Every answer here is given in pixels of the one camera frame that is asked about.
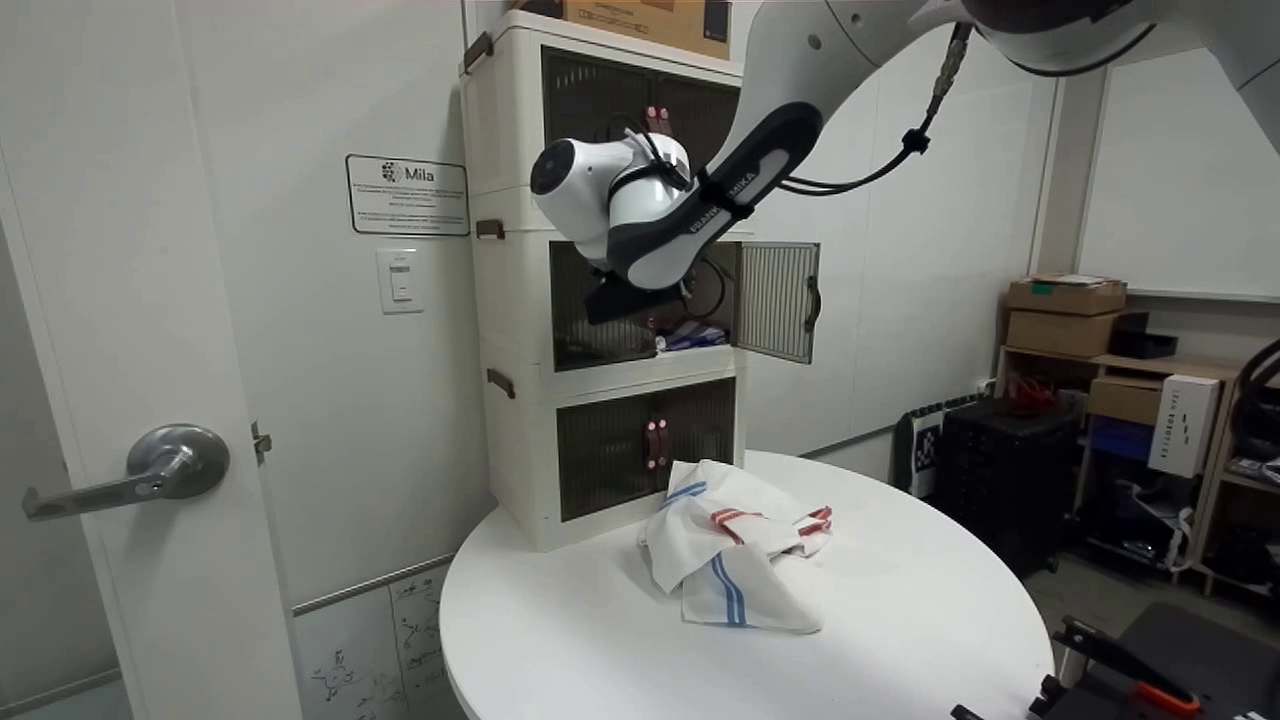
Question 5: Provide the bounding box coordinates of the white wall sign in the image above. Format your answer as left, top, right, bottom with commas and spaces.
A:
340, 153, 472, 240

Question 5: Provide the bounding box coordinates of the white carton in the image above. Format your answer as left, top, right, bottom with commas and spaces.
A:
1149, 371, 1225, 481

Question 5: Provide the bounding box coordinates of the blue white plaid cloth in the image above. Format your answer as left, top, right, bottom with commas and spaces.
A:
662, 317, 731, 357

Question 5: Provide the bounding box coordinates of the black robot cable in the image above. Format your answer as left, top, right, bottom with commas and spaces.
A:
778, 15, 978, 202

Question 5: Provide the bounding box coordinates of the wooden shelf unit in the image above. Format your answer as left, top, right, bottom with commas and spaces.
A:
994, 345, 1280, 601

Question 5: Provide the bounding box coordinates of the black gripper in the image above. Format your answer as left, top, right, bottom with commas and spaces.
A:
581, 267, 694, 327

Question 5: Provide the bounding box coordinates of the cardboard box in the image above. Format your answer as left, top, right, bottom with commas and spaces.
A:
1084, 371, 1170, 430
1001, 309, 1119, 362
558, 0, 736, 58
1004, 273, 1131, 321

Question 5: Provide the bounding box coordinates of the white wall board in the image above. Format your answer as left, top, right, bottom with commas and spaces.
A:
1075, 62, 1280, 309

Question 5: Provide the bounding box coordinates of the black hose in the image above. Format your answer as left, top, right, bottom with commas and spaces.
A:
1225, 330, 1280, 462

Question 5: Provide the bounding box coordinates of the white three-tier cabinet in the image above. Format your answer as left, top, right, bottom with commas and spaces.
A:
457, 9, 762, 556

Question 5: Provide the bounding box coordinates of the red-handled tool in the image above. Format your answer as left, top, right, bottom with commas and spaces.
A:
1056, 615, 1211, 720

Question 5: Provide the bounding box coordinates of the black device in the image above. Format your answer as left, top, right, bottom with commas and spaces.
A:
1109, 313, 1182, 361

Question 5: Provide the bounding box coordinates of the black framed panel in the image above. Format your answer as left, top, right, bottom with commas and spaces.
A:
894, 402, 953, 490

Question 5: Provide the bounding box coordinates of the plain white cloth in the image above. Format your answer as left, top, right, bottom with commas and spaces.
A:
572, 317, 662, 367

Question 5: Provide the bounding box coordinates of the silver door lever handle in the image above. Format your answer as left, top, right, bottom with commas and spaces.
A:
17, 420, 232, 525

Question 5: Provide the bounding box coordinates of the white light switch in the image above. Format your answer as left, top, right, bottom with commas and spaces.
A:
374, 245, 430, 321

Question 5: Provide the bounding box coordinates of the blue box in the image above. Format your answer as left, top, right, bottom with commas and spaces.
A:
1084, 416, 1158, 468

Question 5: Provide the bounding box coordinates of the white room door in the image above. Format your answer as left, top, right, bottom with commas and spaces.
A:
0, 0, 309, 720

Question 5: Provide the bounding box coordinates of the white towel with red stripes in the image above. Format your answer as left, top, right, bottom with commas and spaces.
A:
694, 462, 842, 592

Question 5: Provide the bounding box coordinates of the black crate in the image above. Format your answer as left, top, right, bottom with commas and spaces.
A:
937, 397, 1090, 573

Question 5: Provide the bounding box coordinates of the white towel with blue stripes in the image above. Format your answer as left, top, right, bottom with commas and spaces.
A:
637, 455, 829, 638

